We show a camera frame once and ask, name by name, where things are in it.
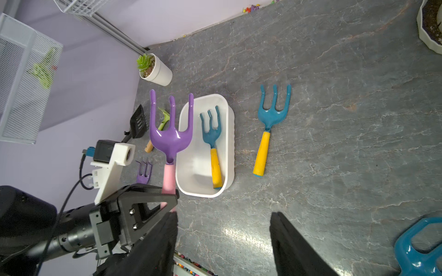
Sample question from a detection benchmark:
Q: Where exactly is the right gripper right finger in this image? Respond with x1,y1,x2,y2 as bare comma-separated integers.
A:
269,212,337,276

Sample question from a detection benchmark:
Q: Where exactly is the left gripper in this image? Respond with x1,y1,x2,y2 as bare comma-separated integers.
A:
56,183,180,259

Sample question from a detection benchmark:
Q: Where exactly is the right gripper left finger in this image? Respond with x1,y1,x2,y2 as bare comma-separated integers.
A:
96,212,178,276

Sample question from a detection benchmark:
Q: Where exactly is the white plastic storage box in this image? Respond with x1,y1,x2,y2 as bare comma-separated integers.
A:
176,94,235,198

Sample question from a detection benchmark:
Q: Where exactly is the teal rake yellow handle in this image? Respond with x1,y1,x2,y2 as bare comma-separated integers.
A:
200,106,223,190
253,85,292,177

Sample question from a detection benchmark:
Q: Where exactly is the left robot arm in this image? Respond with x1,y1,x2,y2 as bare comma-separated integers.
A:
1,184,180,262

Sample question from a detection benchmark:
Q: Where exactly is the small white potted succulent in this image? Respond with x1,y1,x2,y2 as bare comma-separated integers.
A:
137,54,173,86

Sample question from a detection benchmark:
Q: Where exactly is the green leaf in basket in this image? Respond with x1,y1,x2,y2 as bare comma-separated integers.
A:
26,47,58,89

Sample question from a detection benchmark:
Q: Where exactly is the large white potted plant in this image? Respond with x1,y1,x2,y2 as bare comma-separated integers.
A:
417,0,442,55

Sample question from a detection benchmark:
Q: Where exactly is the small purple rake pink handle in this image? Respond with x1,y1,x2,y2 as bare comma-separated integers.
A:
136,161,153,185

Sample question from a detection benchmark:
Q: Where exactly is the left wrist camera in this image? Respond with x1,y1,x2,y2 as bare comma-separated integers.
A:
90,140,136,205

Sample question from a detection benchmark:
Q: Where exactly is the green rake wooden handle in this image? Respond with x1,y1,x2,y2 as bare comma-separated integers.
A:
145,108,170,153

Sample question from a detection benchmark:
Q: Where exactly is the white mesh wall basket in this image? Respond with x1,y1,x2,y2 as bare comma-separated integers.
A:
1,13,63,144

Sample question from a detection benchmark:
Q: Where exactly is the white wire wall shelf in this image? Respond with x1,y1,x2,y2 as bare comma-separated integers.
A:
54,0,109,17

